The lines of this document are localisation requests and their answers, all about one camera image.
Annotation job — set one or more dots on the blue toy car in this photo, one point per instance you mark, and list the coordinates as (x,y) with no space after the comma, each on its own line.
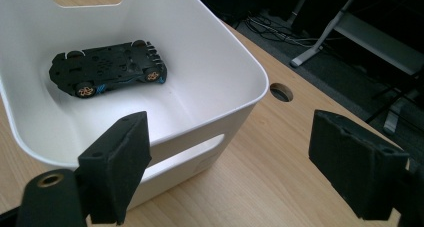
(106,68)

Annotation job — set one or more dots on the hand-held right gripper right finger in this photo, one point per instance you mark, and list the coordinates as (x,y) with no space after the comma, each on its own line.
(353,160)

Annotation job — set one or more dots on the white plastic bin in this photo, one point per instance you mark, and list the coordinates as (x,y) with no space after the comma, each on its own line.
(200,70)

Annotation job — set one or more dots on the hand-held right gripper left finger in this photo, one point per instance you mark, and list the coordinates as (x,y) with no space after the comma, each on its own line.
(115,167)

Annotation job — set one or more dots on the white desk frame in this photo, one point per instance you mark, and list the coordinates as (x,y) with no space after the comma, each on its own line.
(366,33)

